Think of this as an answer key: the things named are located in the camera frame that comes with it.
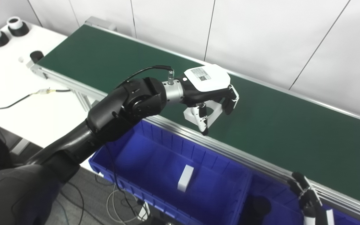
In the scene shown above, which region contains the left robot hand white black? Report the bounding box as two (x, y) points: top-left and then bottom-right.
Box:
(180, 64), (240, 136)

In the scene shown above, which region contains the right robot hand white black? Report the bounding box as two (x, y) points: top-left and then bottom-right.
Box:
(287, 171), (335, 225)

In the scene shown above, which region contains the white square part round hole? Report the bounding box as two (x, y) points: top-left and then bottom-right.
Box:
(183, 103), (223, 128)

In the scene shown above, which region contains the blue plastic bin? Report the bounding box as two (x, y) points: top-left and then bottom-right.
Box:
(89, 120), (252, 225)
(238, 175), (360, 225)

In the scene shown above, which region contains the black cylinder block part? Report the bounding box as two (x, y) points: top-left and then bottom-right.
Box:
(246, 196), (272, 225)

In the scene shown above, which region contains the green conveyor belt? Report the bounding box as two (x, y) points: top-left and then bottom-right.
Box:
(27, 20), (360, 224)
(38, 25), (360, 208)

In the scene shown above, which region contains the white block part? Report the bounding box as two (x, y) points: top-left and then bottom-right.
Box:
(177, 165), (194, 193)

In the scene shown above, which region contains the grey conveyor end housing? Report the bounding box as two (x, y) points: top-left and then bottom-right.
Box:
(85, 16), (117, 32)

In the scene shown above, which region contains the aluminium conveyor leg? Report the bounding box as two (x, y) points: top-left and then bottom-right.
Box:
(74, 89), (101, 111)

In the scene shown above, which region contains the black round cup part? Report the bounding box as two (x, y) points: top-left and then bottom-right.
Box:
(30, 51), (44, 64)

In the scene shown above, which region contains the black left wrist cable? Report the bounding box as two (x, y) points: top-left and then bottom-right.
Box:
(114, 65), (175, 89)

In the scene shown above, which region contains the white floor cable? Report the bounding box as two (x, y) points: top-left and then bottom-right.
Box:
(107, 184), (149, 222)

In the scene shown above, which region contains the black floor cable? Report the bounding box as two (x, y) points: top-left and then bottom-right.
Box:
(58, 181), (85, 225)

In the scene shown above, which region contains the black cable with clear connector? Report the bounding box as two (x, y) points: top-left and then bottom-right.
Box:
(0, 88), (71, 118)

